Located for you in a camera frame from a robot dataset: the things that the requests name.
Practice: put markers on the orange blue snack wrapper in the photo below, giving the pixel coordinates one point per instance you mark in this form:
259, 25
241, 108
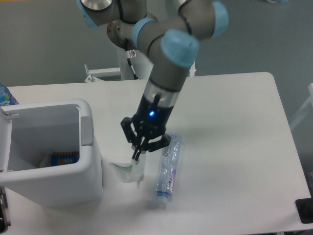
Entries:
64, 158

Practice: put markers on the crushed clear plastic bottle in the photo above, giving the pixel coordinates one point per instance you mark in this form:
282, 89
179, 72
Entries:
167, 171

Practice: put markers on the black object at left edge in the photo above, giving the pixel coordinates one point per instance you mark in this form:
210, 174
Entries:
5, 220

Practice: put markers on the black clamp at table corner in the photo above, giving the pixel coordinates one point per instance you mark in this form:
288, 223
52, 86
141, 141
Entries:
305, 210

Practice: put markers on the white trash can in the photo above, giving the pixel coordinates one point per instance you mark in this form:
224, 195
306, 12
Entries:
30, 133

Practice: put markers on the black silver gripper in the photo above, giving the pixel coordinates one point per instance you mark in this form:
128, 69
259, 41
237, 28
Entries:
151, 118

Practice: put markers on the white frame at right edge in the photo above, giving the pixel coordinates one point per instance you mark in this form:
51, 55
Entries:
302, 111

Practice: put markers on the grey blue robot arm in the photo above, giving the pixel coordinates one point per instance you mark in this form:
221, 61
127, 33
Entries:
196, 20

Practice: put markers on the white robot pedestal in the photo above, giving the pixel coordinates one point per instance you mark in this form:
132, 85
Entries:
132, 66

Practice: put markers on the blue labelled water bottle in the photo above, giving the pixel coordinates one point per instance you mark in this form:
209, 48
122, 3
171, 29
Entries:
6, 98

